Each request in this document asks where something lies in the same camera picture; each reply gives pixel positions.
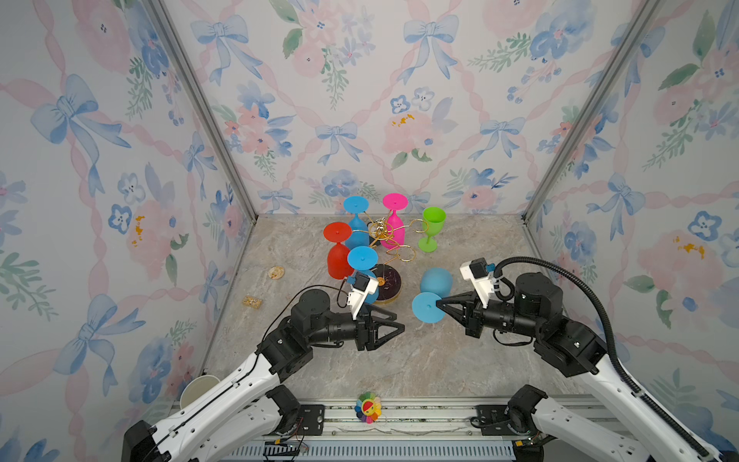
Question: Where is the rainbow flower toy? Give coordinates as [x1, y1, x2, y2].
[354, 392, 382, 425]

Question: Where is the pink wine glass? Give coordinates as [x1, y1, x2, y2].
[383, 192, 409, 249]

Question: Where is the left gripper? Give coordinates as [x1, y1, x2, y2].
[305, 304, 402, 352]

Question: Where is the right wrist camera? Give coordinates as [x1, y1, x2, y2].
[460, 258, 500, 309]

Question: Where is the red wine glass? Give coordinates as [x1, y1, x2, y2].
[323, 221, 353, 280]

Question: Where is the teal wine glass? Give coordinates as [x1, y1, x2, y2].
[412, 268, 453, 325]

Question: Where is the front blue wine glass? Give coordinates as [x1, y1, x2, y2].
[348, 246, 378, 289]

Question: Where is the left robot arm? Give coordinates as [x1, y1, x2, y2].
[121, 287, 405, 461]

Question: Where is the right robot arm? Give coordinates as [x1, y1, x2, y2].
[436, 269, 721, 461]

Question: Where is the round cracker piece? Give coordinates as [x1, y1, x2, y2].
[268, 266, 285, 280]

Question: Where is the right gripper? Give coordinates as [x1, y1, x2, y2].
[437, 291, 545, 344]

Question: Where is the square cracker piece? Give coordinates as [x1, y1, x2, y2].
[242, 296, 263, 309]

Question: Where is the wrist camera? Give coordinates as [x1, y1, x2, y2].
[346, 273, 379, 321]
[460, 258, 500, 309]

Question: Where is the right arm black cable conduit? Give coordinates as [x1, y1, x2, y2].
[493, 256, 711, 462]

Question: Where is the frame post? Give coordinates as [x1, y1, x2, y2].
[522, 0, 663, 225]
[142, 0, 258, 225]

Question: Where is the white paper cup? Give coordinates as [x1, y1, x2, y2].
[179, 375, 221, 409]

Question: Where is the green wine glass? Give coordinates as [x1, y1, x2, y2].
[419, 207, 446, 253]

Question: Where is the left frame post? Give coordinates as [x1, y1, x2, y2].
[142, 0, 258, 225]

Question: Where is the right frame post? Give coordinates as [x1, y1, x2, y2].
[522, 0, 663, 225]

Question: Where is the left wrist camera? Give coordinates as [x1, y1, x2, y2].
[346, 273, 379, 321]

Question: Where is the gold wire glass rack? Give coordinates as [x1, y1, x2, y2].
[368, 215, 416, 304]

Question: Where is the blue wine glass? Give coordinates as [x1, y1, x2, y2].
[348, 246, 378, 289]
[344, 196, 370, 249]

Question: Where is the aluminium mounting rail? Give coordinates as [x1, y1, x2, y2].
[155, 395, 654, 462]

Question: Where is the back blue wine glass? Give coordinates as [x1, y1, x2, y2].
[344, 196, 370, 249]

